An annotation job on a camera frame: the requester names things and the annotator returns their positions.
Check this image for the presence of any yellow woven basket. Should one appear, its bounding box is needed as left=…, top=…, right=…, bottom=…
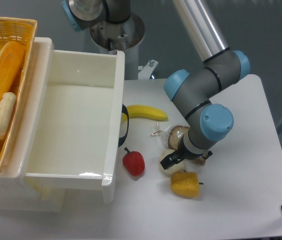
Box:
left=0, top=17, right=37, bottom=171

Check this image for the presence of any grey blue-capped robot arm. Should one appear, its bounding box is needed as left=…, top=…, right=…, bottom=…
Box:
left=160, top=0, right=251, bottom=170

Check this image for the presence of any red bell pepper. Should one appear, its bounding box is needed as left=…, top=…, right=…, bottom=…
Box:
left=122, top=147, right=145, bottom=177

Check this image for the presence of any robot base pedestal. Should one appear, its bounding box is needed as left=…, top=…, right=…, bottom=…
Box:
left=61, top=0, right=145, bottom=80

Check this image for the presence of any cream peanut-shaped toy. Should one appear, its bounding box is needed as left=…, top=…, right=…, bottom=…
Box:
left=0, top=92, right=16, bottom=140

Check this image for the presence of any white drawer cabinet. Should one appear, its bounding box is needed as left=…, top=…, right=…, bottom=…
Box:
left=0, top=37, right=115, bottom=211

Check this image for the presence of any yellow banana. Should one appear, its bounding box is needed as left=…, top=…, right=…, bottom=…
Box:
left=126, top=104, right=168, bottom=122

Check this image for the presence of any bagged bread slice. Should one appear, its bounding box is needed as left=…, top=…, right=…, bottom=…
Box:
left=149, top=121, right=208, bottom=167

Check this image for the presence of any yellow bell pepper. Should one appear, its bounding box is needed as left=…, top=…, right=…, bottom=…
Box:
left=170, top=171, right=200, bottom=198

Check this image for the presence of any white plastic drawer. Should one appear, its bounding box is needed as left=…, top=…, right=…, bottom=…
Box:
left=25, top=50, right=125, bottom=191

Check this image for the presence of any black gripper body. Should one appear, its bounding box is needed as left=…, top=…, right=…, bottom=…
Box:
left=177, top=143, right=206, bottom=161

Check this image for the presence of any white round pear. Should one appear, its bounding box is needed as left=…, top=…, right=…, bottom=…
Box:
left=158, top=149, right=185, bottom=175

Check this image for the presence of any white table clamp bracket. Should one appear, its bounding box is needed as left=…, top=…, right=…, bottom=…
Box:
left=138, top=59, right=159, bottom=80

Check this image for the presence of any black drawer handle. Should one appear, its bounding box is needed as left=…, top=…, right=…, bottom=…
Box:
left=118, top=103, right=130, bottom=148

